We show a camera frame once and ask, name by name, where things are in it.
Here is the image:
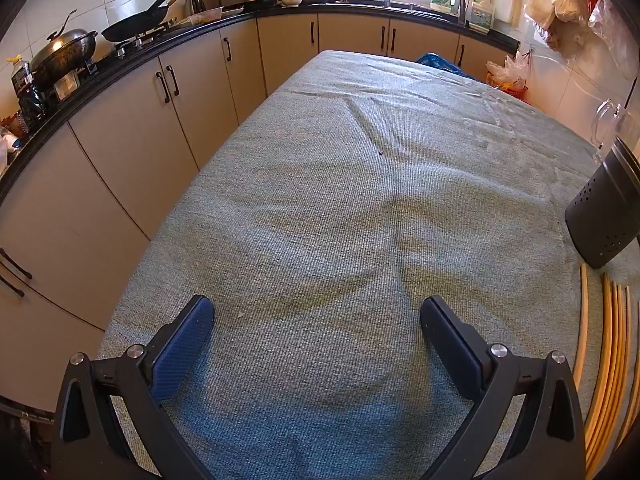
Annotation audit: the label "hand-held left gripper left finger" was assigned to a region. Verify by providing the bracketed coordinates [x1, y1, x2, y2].
[50, 294, 216, 480]

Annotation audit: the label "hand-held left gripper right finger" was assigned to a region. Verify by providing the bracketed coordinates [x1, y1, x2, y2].
[419, 296, 587, 480]

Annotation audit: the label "group of wooden chopsticks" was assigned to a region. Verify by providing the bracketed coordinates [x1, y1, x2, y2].
[572, 264, 640, 471]

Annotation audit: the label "dark grey utensil holder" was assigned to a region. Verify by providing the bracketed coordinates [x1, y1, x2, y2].
[565, 136, 640, 270]

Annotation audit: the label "beige base cabinets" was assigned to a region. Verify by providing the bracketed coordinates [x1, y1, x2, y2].
[0, 12, 516, 411]

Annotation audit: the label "clear glass mug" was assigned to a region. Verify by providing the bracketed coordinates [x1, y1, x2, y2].
[590, 97, 640, 163]

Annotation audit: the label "blue plastic bag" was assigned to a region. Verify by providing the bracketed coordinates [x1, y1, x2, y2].
[416, 52, 481, 80]

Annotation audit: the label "black kitchen countertop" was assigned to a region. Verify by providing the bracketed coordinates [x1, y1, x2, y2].
[0, 2, 496, 201]

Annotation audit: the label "cooking oil bottle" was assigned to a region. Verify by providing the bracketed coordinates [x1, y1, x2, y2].
[7, 55, 48, 126]

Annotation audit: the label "gas stove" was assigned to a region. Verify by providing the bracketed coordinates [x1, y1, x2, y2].
[95, 25, 171, 58]

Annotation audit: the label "dark lidded metal pan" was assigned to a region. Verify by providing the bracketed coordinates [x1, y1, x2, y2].
[29, 9, 99, 86]

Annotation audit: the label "black wok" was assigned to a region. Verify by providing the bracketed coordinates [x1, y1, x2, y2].
[101, 0, 193, 43]

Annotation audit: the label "white and green package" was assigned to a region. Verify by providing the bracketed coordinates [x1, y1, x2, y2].
[467, 2, 496, 31]

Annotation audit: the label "clear food tray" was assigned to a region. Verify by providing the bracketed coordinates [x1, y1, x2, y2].
[187, 6, 224, 26]

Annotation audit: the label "hanging clear plastic bags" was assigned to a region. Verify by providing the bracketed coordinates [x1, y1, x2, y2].
[550, 0, 640, 68]

